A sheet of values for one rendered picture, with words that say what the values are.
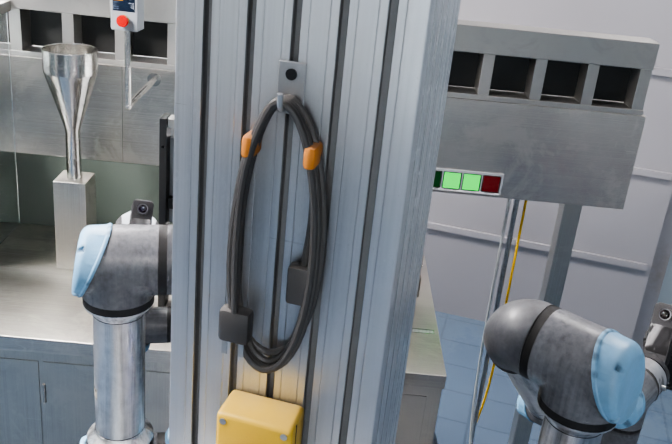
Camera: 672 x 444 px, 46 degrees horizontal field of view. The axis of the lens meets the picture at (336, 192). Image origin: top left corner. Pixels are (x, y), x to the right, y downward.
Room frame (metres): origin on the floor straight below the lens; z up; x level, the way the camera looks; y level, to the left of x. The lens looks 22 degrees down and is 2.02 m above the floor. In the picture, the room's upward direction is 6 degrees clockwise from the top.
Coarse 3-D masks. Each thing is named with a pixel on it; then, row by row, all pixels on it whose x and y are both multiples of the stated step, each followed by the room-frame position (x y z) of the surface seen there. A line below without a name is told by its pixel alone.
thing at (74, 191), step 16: (48, 80) 1.98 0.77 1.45; (64, 80) 1.96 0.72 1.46; (80, 80) 1.98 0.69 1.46; (64, 96) 1.98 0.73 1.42; (80, 96) 1.99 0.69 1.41; (64, 112) 1.99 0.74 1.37; (80, 112) 2.01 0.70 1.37; (80, 128) 2.03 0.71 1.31; (80, 144) 2.03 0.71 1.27; (80, 160) 2.03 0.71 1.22; (64, 176) 2.02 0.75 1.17; (80, 176) 2.02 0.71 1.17; (64, 192) 1.98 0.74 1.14; (80, 192) 1.99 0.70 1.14; (64, 208) 1.98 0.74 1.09; (80, 208) 1.99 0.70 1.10; (64, 224) 1.98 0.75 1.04; (80, 224) 1.99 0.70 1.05; (64, 240) 1.98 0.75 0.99; (64, 256) 1.98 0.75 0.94
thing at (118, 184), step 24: (24, 168) 2.25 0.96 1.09; (48, 168) 2.25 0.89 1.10; (96, 168) 2.25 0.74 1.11; (120, 168) 2.25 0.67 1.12; (144, 168) 2.25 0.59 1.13; (24, 192) 2.25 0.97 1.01; (48, 192) 2.25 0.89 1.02; (96, 192) 2.25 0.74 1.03; (120, 192) 2.25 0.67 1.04; (144, 192) 2.26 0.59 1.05; (24, 216) 2.25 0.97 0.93; (48, 216) 2.25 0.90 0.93; (96, 216) 2.25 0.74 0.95
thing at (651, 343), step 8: (656, 304) 1.33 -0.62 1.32; (664, 304) 1.32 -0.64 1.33; (656, 312) 1.32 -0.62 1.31; (664, 312) 1.31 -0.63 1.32; (656, 320) 1.31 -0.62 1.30; (664, 320) 1.30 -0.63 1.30; (656, 328) 1.30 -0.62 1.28; (664, 328) 1.30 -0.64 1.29; (648, 336) 1.30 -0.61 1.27; (656, 336) 1.30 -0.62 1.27; (664, 336) 1.29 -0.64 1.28; (648, 344) 1.29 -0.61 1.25; (656, 344) 1.29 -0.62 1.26; (664, 344) 1.28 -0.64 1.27; (648, 352) 1.28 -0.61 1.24; (656, 352) 1.28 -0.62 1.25; (664, 352) 1.27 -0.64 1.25; (664, 360) 1.26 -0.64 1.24
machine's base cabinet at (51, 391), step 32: (0, 352) 1.66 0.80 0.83; (32, 352) 1.66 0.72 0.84; (0, 384) 1.66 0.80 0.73; (32, 384) 1.66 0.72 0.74; (64, 384) 1.66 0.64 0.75; (160, 384) 1.66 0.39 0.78; (0, 416) 1.66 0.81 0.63; (32, 416) 1.66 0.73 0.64; (64, 416) 1.66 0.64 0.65; (160, 416) 1.66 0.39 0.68; (416, 416) 1.67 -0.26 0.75
